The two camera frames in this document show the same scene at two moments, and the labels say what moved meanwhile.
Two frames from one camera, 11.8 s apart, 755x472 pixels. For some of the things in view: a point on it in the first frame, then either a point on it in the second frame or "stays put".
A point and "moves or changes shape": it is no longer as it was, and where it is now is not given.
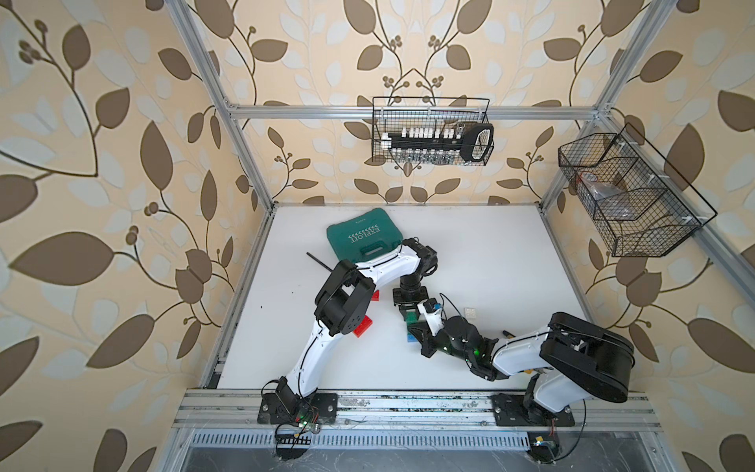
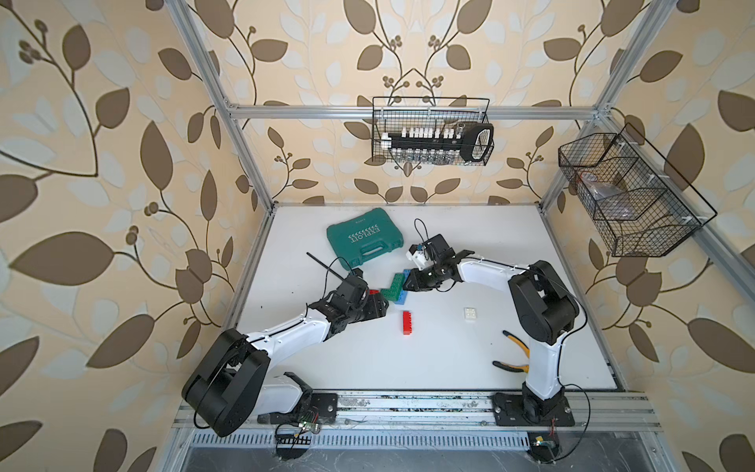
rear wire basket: x=433 y=131 stays put
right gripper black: x=425 y=337 to x=417 y=284
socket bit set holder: x=470 y=143 stays put
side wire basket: x=644 y=206 stays put
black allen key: x=321 y=263 stays put
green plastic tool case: x=365 y=236 stays put
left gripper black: x=404 y=299 to x=379 y=306
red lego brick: x=364 y=326 moves or changes shape
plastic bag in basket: x=611 y=202 stays put
